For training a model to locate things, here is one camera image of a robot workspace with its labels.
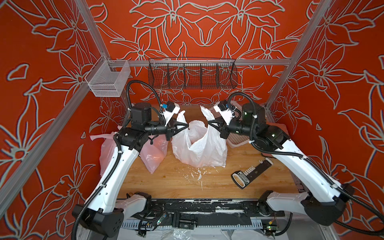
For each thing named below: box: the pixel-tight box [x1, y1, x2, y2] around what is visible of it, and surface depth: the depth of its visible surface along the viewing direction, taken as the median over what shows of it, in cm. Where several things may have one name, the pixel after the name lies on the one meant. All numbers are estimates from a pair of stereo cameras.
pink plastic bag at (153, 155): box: [140, 134, 169, 174], surface depth 84 cm
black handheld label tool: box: [231, 157, 274, 190], surface depth 85 cm
